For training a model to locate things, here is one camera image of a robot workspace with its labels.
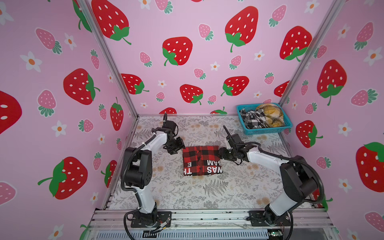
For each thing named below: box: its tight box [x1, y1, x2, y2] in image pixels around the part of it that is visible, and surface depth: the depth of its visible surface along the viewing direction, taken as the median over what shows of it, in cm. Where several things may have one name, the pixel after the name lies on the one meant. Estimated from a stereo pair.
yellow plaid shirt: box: [256, 103, 286, 128], surface depth 109 cm
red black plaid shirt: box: [182, 145, 223, 176], surface depth 91 cm
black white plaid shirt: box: [240, 108, 269, 129], surface depth 109 cm
